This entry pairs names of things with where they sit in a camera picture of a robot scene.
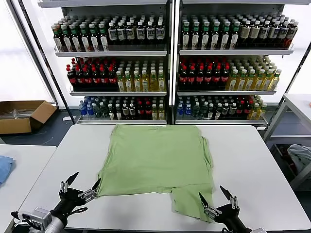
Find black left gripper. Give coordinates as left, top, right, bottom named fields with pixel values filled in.
left=52, top=171, right=102, bottom=223

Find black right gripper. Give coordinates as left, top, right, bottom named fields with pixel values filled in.
left=199, top=185, right=252, bottom=233

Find light green polo shirt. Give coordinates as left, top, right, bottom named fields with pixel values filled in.
left=97, top=123, right=216, bottom=223

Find grey white clothes pile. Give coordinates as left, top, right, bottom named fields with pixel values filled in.
left=287, top=144, right=311, bottom=172

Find grey metal shelf board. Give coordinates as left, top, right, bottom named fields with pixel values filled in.
left=181, top=0, right=311, bottom=6
left=179, top=48, right=295, bottom=56
left=54, top=50, right=169, bottom=58
left=69, top=90, right=168, bottom=97
left=177, top=89, right=278, bottom=96
left=77, top=118, right=169, bottom=125
left=175, top=118, right=268, bottom=126
left=37, top=0, right=169, bottom=9

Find blue folded cloth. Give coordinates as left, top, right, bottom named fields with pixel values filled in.
left=0, top=155, right=16, bottom=188

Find dark storage bin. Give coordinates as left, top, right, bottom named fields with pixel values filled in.
left=271, top=144, right=311, bottom=187

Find brown cardboard box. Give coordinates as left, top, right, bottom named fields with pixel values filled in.
left=0, top=100, right=58, bottom=135

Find clear plastic packaging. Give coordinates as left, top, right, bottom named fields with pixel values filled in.
left=0, top=108, right=34, bottom=120

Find dark tea bottle green label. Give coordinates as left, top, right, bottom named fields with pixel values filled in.
left=60, top=24, right=73, bottom=52
left=181, top=21, right=191, bottom=50
left=98, top=22, right=110, bottom=51
left=201, top=21, right=211, bottom=50
left=88, top=23, right=100, bottom=52
left=230, top=21, right=242, bottom=50
left=221, top=21, right=231, bottom=50
left=69, top=23, right=82, bottom=52
left=191, top=21, right=201, bottom=50
left=79, top=23, right=91, bottom=52
left=211, top=21, right=221, bottom=50

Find dark bottle white blue label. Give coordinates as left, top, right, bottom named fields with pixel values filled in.
left=146, top=20, right=156, bottom=46
left=108, top=21, right=118, bottom=46
left=117, top=21, right=127, bottom=46
left=259, top=20, right=272, bottom=48
left=155, top=20, right=166, bottom=46
left=277, top=21, right=291, bottom=48
left=268, top=20, right=281, bottom=48
left=126, top=21, right=136, bottom=46
left=136, top=20, right=146, bottom=46

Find dark bottle beige label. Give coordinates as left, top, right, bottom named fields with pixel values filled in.
left=249, top=20, right=262, bottom=48
left=239, top=20, right=253, bottom=48

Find grey metal shelving unit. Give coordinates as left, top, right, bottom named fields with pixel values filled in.
left=37, top=0, right=173, bottom=126
left=173, top=0, right=311, bottom=127

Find red brown tea bottle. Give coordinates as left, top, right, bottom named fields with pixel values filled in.
left=284, top=21, right=299, bottom=49

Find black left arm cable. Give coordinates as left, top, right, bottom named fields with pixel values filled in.
left=65, top=206, right=88, bottom=220

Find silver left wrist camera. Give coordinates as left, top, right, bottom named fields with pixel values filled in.
left=11, top=207, right=53, bottom=231

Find black slanted metal post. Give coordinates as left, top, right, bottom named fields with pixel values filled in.
left=264, top=45, right=311, bottom=128
left=9, top=0, right=75, bottom=121

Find grey metal frame side table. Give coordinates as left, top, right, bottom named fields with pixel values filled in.
left=263, top=93, right=311, bottom=192

